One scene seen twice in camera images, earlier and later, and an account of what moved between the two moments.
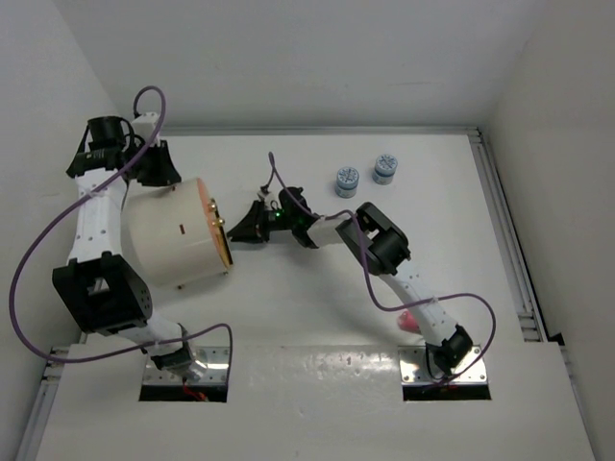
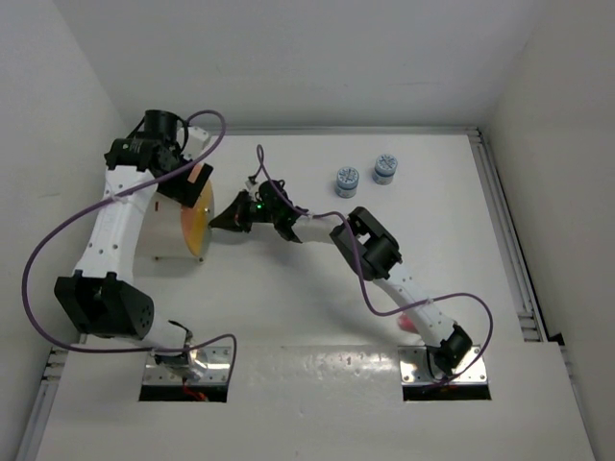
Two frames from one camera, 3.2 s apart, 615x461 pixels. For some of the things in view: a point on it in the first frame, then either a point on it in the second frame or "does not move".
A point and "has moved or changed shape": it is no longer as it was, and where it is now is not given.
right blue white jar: x=384 y=168 does not move
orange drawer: x=216 y=224 → x=195 y=221
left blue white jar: x=347 y=181 does not move
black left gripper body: x=151 y=168 → x=178 y=188
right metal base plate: x=415 y=368 does not move
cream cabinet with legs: x=168 y=234 has moved or changed shape
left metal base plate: x=215 y=358 does not move
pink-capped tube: x=406 y=322 does not move
